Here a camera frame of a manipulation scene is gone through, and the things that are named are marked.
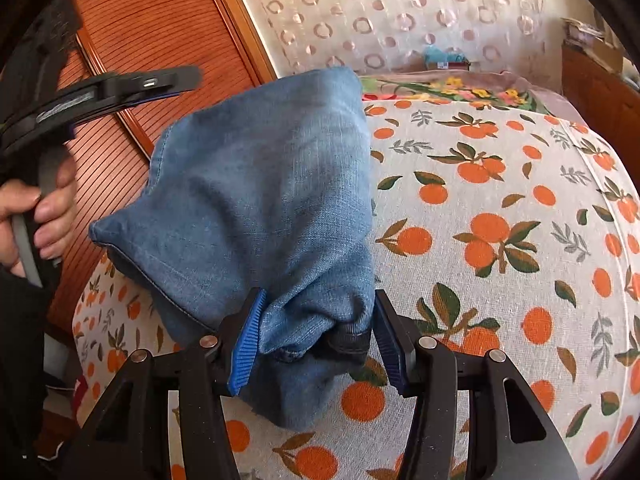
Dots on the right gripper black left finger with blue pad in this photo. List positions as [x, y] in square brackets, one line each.
[126, 434]

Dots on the black sleeve forearm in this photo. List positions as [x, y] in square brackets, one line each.
[24, 311]

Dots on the white pink circle curtain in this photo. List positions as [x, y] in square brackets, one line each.
[380, 36]

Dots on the brown wooden wardrobe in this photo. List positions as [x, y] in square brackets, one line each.
[166, 59]

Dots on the blue denim jeans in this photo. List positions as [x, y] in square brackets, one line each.
[269, 189]

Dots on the brown wooden side cabinet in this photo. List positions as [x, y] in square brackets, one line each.
[607, 104]

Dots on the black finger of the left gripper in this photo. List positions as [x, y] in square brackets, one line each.
[132, 89]

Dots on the person's left hand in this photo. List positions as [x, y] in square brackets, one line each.
[54, 215]

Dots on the clutter on cabinet top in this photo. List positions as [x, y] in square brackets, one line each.
[601, 45]

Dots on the orange print bed sheet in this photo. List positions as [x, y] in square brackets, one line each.
[492, 228]

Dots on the blue box by curtain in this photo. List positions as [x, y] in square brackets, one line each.
[436, 59]

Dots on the colourful floral blanket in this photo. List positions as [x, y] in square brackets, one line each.
[481, 90]

